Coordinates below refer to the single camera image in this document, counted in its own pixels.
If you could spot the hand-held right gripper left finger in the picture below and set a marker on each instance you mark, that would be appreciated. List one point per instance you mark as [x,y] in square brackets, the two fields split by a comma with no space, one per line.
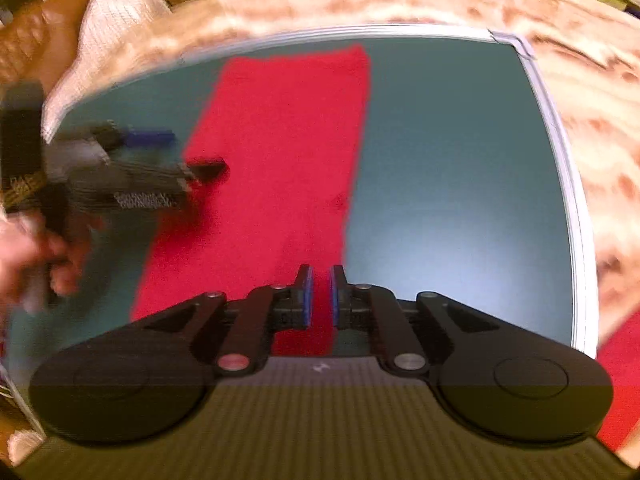
[307,302]

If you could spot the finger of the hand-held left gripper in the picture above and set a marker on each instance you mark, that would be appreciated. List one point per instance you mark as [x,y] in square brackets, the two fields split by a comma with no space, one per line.
[207,169]
[150,138]

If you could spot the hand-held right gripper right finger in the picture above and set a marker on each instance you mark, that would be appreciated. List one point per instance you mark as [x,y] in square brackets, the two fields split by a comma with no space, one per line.
[335,302]

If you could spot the red sweater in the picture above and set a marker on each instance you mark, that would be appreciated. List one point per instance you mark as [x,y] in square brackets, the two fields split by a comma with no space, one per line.
[280,160]

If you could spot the person's left hand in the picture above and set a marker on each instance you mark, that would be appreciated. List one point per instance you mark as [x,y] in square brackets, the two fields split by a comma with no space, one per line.
[25,260]

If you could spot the white lace sofa cover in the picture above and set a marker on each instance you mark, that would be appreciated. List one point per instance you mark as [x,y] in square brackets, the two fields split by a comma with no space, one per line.
[115,15]

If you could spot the brown leather sofa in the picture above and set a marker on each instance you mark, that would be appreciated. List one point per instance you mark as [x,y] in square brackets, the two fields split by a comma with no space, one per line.
[30,45]

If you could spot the red cloth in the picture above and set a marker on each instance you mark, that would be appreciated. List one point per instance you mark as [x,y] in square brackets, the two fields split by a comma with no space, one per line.
[622,385]

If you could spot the green board with white frame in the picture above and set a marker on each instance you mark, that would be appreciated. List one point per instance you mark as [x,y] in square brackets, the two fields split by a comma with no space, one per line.
[450,185]

